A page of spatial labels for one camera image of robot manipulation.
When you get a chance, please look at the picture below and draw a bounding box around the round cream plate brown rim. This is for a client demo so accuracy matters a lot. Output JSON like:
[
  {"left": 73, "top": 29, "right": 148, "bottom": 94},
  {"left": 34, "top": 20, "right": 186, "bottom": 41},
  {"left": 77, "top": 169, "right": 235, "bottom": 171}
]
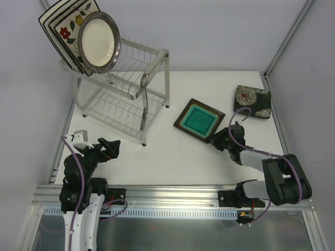
[{"left": 78, "top": 11, "right": 121, "bottom": 73}]

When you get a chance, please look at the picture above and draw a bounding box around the cream floral square plate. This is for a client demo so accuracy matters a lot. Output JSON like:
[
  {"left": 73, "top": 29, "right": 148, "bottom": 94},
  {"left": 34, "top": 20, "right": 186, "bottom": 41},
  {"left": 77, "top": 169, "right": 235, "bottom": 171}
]
[
  {"left": 44, "top": 1, "right": 84, "bottom": 73},
  {"left": 50, "top": 1, "right": 100, "bottom": 76}
]

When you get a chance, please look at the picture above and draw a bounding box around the white square plate black rim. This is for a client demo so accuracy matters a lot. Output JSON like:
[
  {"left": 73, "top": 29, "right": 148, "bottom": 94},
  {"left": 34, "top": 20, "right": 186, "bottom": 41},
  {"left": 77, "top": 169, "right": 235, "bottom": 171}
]
[{"left": 38, "top": 0, "right": 74, "bottom": 70}]

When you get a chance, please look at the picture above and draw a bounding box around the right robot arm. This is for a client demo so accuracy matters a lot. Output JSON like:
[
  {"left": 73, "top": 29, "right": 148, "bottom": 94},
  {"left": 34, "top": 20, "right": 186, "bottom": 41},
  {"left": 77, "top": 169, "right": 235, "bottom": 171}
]
[{"left": 207, "top": 124, "right": 312, "bottom": 208}]

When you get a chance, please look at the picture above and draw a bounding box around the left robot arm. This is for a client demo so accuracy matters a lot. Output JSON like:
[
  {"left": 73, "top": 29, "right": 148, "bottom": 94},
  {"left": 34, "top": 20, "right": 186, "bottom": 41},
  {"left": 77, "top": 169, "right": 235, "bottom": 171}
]
[{"left": 59, "top": 131, "right": 128, "bottom": 250}]

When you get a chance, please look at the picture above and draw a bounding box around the steel two-tier dish rack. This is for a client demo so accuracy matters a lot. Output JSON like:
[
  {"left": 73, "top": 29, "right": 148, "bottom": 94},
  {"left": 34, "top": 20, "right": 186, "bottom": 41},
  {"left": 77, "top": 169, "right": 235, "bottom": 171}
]
[{"left": 59, "top": 38, "right": 170, "bottom": 146}]

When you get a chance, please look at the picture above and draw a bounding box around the black dahlia square plate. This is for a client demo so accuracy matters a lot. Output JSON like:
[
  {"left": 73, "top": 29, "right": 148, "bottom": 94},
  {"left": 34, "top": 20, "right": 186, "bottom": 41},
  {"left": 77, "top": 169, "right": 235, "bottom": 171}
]
[{"left": 233, "top": 85, "right": 272, "bottom": 119}]

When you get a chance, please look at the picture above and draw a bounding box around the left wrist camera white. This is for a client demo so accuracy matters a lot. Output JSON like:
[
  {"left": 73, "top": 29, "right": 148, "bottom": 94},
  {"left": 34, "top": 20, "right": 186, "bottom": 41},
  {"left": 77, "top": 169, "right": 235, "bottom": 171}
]
[{"left": 67, "top": 130, "right": 93, "bottom": 150}]

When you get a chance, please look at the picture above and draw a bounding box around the aluminium mounting rail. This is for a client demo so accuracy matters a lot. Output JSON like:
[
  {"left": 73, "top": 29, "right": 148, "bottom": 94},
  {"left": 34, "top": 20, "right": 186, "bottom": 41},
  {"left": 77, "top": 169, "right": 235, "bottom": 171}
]
[{"left": 31, "top": 184, "right": 316, "bottom": 211}]

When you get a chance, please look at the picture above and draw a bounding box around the slotted cable duct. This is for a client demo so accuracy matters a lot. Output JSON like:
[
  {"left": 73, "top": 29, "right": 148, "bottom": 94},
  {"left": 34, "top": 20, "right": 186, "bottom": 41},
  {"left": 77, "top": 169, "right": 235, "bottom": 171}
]
[{"left": 42, "top": 206, "right": 238, "bottom": 221}]

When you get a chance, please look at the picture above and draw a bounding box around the left aluminium frame post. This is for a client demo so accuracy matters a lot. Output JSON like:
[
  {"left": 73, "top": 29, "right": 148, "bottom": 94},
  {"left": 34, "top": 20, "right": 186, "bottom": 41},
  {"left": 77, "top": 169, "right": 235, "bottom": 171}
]
[{"left": 38, "top": 0, "right": 51, "bottom": 12}]

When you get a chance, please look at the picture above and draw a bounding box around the aluminium frame post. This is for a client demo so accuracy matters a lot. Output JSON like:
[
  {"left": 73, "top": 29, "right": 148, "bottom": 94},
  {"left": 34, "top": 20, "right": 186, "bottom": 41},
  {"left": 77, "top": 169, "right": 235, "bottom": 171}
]
[
  {"left": 263, "top": 0, "right": 315, "bottom": 79},
  {"left": 38, "top": 0, "right": 51, "bottom": 12}
]

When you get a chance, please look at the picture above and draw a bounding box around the right aluminium frame post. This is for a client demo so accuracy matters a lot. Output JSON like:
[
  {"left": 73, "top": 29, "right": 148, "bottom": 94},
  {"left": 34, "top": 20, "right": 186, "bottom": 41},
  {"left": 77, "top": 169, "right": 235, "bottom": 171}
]
[{"left": 263, "top": 0, "right": 315, "bottom": 79}]

